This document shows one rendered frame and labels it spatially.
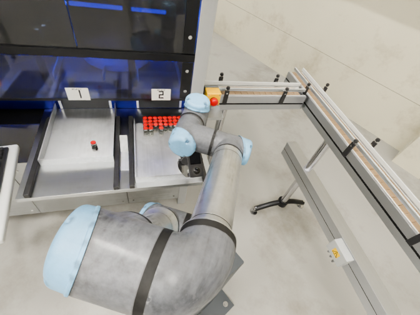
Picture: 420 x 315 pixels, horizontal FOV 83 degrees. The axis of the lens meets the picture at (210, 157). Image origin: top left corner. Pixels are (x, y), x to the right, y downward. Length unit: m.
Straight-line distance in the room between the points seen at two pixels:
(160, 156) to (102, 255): 0.75
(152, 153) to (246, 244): 1.11
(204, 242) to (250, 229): 1.61
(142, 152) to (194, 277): 0.80
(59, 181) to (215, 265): 0.79
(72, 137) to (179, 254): 0.92
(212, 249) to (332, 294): 1.74
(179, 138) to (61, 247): 0.37
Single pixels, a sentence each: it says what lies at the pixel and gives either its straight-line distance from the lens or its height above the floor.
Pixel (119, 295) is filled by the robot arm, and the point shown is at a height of 1.35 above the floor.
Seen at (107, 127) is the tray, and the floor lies 0.88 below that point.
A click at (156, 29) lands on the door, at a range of 1.01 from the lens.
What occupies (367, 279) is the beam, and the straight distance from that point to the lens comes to 1.51.
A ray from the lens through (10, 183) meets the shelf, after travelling 1.20.
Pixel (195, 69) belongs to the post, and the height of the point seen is 1.15.
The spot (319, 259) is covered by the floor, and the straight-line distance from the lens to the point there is 2.09.
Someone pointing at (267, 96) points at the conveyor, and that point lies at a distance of 1.46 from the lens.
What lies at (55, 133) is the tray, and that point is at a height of 0.88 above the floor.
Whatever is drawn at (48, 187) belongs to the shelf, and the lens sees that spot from 1.03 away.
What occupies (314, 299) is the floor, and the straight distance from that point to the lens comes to 1.97.
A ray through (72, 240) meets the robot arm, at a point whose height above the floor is 1.37.
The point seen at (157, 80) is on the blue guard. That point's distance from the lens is 1.10.
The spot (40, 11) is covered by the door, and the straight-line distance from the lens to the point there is 1.04.
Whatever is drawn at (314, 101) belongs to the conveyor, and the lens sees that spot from 1.59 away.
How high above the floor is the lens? 1.68
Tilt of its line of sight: 48 degrees down
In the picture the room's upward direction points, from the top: 14 degrees clockwise
